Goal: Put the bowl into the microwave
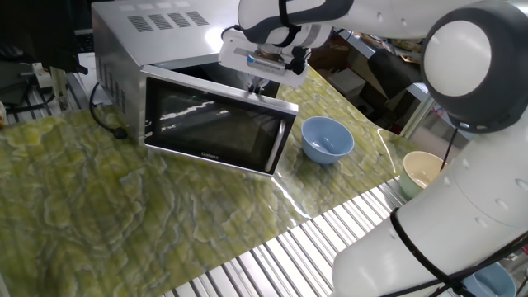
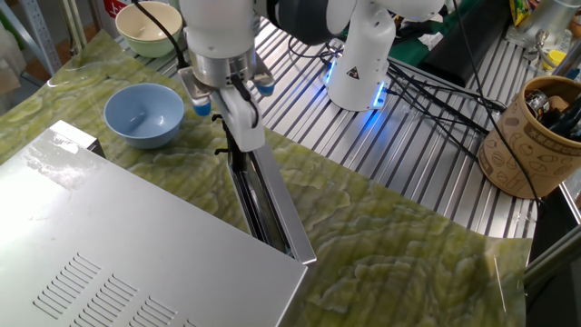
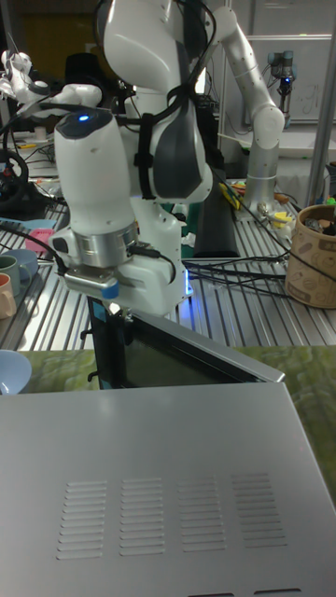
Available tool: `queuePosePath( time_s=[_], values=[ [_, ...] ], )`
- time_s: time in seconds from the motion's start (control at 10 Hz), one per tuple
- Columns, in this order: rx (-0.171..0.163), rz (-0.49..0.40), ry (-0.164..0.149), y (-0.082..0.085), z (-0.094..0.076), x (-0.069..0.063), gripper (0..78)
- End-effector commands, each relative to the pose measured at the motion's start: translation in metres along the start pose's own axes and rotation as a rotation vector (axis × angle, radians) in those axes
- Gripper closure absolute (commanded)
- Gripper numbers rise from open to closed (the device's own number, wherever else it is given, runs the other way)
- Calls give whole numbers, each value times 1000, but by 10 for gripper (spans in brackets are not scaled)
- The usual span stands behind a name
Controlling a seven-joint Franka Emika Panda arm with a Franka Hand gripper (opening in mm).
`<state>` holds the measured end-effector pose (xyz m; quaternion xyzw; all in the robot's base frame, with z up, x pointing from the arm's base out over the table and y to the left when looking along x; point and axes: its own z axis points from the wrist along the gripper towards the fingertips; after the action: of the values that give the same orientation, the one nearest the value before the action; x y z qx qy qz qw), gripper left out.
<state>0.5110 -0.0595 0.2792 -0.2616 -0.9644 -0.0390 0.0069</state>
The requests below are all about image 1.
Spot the grey workbench edge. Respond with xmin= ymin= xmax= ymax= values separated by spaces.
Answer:
xmin=337 ymin=29 xmax=377 ymax=59

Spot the light blue bowl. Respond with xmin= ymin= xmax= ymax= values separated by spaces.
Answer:
xmin=300 ymin=115 xmax=356 ymax=166

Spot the light blue cup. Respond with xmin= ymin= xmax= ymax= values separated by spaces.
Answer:
xmin=461 ymin=262 xmax=517 ymax=297

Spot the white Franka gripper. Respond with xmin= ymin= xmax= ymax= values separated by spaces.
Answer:
xmin=218 ymin=27 xmax=309 ymax=96

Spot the black floor cable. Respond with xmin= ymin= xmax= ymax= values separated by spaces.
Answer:
xmin=3 ymin=91 xmax=58 ymax=117

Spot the cream and green bowl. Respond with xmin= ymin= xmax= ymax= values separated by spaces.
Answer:
xmin=398 ymin=150 xmax=447 ymax=201

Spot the white power strip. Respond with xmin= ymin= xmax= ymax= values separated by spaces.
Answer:
xmin=31 ymin=61 xmax=55 ymax=90

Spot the black keyboard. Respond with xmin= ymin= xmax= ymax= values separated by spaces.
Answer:
xmin=75 ymin=29 xmax=97 ymax=54

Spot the silver table leg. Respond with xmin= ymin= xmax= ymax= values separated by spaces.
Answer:
xmin=398 ymin=97 xmax=435 ymax=139

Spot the short aluminium post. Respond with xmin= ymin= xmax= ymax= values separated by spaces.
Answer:
xmin=49 ymin=67 xmax=70 ymax=111

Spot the silver microwave oven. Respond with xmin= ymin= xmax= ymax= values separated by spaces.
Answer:
xmin=91 ymin=0 xmax=299 ymax=177

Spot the large black box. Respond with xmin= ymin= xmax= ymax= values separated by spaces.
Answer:
xmin=0 ymin=0 xmax=92 ymax=76

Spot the white paper sheet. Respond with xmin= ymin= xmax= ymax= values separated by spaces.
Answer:
xmin=77 ymin=49 xmax=112 ymax=106

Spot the green marble pattern mat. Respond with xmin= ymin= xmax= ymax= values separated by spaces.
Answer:
xmin=0 ymin=67 xmax=418 ymax=297

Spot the black camera cable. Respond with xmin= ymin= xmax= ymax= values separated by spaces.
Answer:
xmin=220 ymin=0 xmax=528 ymax=297

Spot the black microwave power cable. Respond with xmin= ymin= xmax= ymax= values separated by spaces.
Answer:
xmin=88 ymin=81 xmax=129 ymax=140

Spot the grey cardboard box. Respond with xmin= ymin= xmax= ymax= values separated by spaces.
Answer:
xmin=328 ymin=68 xmax=367 ymax=102

